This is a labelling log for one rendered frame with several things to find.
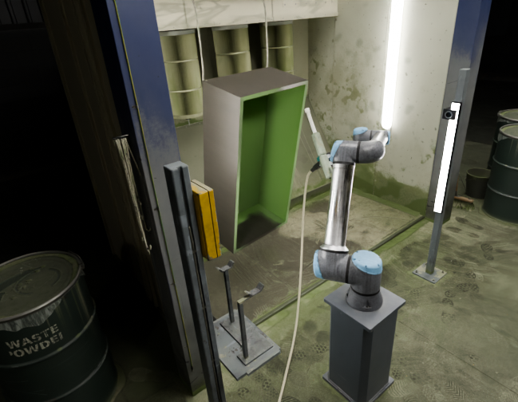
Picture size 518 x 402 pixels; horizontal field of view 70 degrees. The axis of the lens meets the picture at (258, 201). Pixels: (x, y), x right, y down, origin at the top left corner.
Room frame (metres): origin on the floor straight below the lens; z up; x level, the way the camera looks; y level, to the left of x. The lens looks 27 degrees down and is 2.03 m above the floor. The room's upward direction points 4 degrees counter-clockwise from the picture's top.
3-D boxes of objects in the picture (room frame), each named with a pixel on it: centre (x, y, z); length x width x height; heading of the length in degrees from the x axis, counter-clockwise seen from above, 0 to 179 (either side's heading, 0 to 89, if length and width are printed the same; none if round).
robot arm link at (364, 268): (1.52, -0.52, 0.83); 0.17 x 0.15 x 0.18; 67
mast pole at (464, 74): (2.46, -1.39, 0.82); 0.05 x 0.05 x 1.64; 36
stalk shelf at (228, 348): (1.16, 0.13, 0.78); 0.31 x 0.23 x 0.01; 36
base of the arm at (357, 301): (1.52, -0.53, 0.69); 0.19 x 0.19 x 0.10
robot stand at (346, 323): (1.52, -0.53, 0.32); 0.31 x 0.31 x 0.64; 36
